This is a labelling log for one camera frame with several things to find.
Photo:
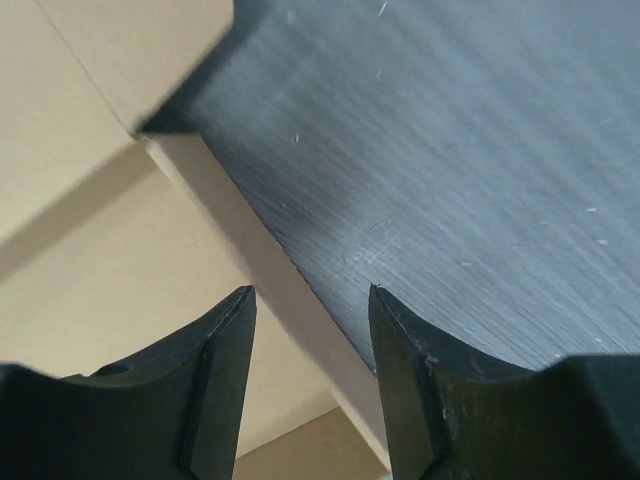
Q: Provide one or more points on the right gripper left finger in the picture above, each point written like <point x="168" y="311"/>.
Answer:
<point x="169" y="411"/>

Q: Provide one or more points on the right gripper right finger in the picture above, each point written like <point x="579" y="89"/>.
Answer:
<point x="452" y="411"/>

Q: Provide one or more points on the cardboard box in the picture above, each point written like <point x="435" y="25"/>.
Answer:
<point x="112" y="238"/>

